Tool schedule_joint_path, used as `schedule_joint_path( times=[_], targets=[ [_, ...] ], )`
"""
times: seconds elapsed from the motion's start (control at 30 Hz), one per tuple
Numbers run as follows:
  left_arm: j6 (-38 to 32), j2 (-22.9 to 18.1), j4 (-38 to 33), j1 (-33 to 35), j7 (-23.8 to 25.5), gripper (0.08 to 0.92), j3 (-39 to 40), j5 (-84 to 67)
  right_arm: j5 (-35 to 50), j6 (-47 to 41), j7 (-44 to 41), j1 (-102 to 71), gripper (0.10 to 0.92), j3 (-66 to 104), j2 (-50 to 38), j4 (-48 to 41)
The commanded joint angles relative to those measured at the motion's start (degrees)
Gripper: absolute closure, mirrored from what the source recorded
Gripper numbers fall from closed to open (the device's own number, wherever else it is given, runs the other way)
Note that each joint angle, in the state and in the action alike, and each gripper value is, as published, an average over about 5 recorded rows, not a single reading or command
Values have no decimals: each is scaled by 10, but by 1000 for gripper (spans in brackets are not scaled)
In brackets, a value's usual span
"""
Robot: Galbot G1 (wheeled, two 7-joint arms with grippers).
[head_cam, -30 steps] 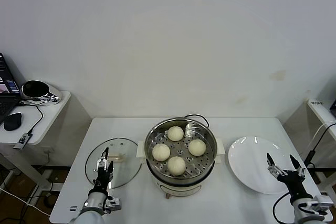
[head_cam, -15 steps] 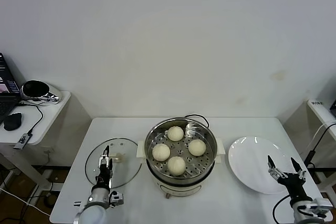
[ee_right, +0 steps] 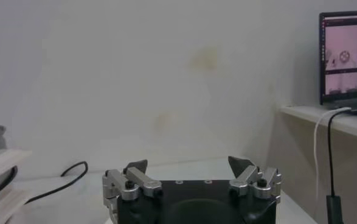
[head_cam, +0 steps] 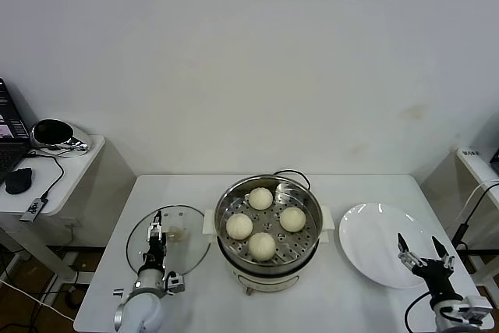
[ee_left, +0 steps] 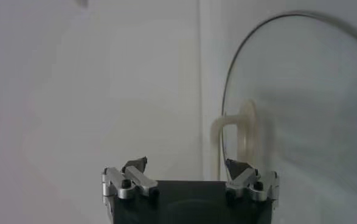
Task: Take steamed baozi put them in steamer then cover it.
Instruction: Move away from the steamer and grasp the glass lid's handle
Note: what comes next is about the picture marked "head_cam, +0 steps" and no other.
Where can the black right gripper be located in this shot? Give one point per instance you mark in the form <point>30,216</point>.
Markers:
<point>434,276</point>

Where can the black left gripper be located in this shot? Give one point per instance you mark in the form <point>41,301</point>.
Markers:
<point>156,255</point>

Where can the white steamed baozi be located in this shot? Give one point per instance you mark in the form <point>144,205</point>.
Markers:
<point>262,246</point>
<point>292,219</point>
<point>239,226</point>
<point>260,198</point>

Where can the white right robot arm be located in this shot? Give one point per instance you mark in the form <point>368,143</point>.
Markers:
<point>448,317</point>

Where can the perforated steel steamer basket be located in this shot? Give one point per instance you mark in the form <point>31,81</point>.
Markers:
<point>304,239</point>

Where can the white round plate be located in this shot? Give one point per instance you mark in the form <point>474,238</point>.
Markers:
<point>370,239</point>

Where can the white side table with laptop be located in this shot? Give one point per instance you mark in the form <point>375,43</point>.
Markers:
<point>70,185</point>

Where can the black box device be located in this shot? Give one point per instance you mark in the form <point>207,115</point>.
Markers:
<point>495,160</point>

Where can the grey usb hub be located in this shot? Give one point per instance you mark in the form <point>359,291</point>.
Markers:
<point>33,210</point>

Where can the shiny chrome dome device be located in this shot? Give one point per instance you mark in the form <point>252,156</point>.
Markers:
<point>50,132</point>

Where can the black computer mouse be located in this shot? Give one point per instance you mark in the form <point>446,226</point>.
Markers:
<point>17,181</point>

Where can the black laptop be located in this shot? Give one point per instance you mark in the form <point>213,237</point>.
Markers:
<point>8,153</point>

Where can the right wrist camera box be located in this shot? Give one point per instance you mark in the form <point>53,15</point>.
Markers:
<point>476,309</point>

